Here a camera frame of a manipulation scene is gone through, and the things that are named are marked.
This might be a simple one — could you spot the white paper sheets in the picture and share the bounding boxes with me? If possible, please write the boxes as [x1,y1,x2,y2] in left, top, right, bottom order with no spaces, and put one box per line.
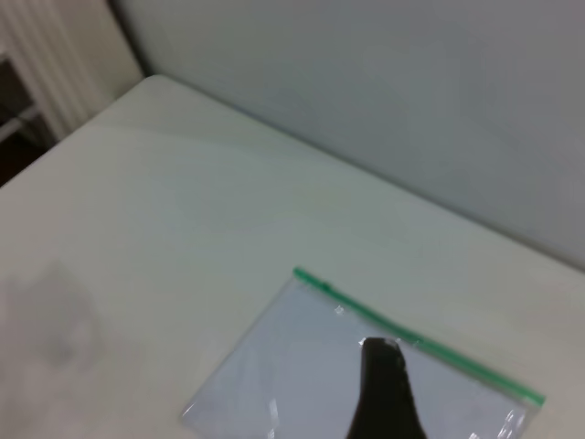
[182,279,527,439]

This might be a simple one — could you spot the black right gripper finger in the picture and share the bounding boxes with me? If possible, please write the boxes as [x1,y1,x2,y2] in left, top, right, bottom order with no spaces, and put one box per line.
[345,337,431,439]

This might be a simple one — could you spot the clear plastic zipper bag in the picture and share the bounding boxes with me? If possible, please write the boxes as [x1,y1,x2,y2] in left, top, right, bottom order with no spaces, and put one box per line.
[180,267,548,439]

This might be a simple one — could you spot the white ribbed panel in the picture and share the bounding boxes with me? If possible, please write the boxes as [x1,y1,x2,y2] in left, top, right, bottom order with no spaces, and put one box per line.
[0,0,145,141]

